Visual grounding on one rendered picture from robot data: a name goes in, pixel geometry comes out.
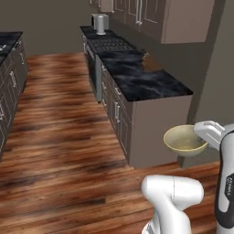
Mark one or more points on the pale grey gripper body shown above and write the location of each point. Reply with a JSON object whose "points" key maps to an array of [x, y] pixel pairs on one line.
{"points": [[210, 131]]}

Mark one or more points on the black hob stove with oven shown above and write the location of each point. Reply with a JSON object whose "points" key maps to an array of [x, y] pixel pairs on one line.
{"points": [[105, 44]]}

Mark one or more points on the cream yellow bowl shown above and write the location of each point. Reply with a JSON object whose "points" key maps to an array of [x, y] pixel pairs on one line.
{"points": [[179, 143]]}

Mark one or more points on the grey wall cupboard run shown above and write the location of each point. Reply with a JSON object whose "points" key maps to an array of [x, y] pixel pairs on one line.
{"points": [[170, 16]]}

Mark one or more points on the grey island cabinet run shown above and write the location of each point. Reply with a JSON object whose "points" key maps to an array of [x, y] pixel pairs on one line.
{"points": [[10, 79]]}

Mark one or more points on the grey base cabinet run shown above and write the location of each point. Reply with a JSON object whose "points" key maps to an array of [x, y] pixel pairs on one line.
{"points": [[152, 122]]}

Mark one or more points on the silver countertop appliance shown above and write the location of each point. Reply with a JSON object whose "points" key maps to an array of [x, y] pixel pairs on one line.
{"points": [[100, 23]]}

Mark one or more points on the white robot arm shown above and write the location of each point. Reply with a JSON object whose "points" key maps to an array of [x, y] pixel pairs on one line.
{"points": [[170, 195]]}

